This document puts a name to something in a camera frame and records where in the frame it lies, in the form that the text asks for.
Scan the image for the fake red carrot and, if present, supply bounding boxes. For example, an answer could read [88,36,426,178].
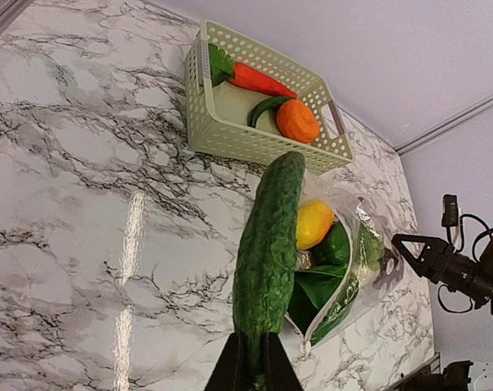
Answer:
[208,43,297,99]

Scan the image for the left aluminium frame post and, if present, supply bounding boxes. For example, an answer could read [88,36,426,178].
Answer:
[0,0,33,32]

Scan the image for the right aluminium frame post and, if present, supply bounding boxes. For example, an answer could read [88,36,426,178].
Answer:
[394,94,493,156]

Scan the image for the fake yellow lemon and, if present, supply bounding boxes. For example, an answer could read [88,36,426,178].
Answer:
[296,200,335,250]

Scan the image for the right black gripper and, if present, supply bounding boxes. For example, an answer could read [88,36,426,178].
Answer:
[391,228,493,316]

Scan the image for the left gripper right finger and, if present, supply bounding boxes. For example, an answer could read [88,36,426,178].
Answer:
[262,332,303,391]

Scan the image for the fake green cucumber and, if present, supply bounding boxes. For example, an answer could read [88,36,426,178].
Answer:
[232,152,305,390]

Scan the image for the fake purple grapes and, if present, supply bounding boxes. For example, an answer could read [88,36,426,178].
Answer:
[372,248,404,292]

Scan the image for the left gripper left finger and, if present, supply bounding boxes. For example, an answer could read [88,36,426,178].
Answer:
[205,332,248,391]

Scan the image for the fake green leafy vegetable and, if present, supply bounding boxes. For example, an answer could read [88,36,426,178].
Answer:
[288,226,385,346]

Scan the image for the aluminium frame post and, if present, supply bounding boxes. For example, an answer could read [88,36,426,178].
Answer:
[394,94,493,156]
[0,0,33,32]

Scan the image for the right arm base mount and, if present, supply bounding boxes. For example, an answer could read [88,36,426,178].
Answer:
[390,360,473,391]

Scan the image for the fake orange tangerine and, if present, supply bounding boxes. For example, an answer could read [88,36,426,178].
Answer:
[275,99,320,144]

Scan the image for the green perforated plastic basket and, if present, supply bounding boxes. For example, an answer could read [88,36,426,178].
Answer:
[185,20,354,174]

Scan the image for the clear dotted zip bag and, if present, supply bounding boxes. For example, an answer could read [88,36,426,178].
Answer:
[286,172,403,353]

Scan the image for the fake green bell pepper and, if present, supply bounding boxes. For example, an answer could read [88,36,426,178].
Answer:
[311,221,350,266]

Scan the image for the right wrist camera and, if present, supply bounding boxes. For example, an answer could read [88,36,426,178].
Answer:
[441,194,460,228]

